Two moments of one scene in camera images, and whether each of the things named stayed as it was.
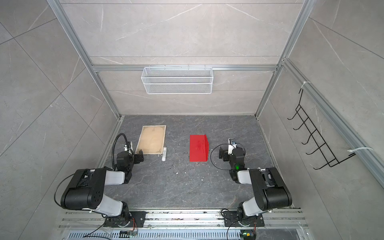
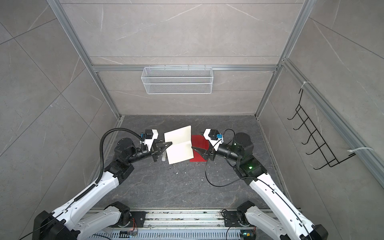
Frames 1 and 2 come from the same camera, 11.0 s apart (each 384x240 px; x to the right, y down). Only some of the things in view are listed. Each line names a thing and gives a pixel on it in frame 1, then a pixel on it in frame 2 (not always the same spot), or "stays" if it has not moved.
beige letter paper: x=151 y=140 to x=181 y=149
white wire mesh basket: x=177 y=80 stays
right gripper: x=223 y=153 to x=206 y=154
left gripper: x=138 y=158 to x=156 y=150
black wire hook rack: x=329 y=156 stays
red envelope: x=199 y=148 stays
